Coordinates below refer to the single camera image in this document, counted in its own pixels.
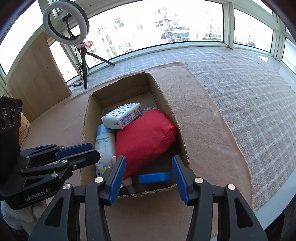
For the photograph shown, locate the white sunscreen bottle blue cap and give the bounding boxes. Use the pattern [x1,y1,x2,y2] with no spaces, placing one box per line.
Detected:
[95,124,116,166]

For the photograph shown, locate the checkered bed sheet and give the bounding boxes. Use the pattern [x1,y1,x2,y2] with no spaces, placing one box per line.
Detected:
[68,46,296,212]

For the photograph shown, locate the dark grey card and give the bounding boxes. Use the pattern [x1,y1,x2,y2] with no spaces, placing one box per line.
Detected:
[101,108,116,116]

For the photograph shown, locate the patterned lighter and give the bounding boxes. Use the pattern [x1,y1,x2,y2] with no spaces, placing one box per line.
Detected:
[95,163,110,177]

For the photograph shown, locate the black tripod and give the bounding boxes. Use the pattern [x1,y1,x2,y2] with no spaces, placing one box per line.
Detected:
[76,42,115,90]

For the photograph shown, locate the blue round tape measure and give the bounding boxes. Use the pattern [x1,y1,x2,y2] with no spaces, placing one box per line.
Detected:
[138,172,171,183]

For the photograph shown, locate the patterned tissue pack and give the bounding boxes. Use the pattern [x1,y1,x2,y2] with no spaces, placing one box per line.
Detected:
[101,103,142,130]

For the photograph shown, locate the left white gloved hand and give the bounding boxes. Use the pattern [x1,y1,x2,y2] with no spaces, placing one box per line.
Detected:
[1,201,47,235]

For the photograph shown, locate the black power adapter with cable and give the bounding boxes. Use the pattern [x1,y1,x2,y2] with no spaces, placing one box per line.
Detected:
[19,121,30,148]

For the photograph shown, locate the cardboard box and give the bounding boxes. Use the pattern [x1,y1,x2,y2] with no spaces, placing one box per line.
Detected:
[80,71,190,199]

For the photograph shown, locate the red cloth pouch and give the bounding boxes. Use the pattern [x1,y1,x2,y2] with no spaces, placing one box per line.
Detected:
[116,109,179,179]

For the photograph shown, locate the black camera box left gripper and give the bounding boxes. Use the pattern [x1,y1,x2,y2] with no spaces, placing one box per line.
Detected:
[1,96,23,175]

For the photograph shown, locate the light wooden board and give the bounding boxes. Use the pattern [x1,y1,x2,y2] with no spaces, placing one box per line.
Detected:
[6,30,71,122]

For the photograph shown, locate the white ring light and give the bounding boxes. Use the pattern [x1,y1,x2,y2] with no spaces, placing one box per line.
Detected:
[43,1,89,46]

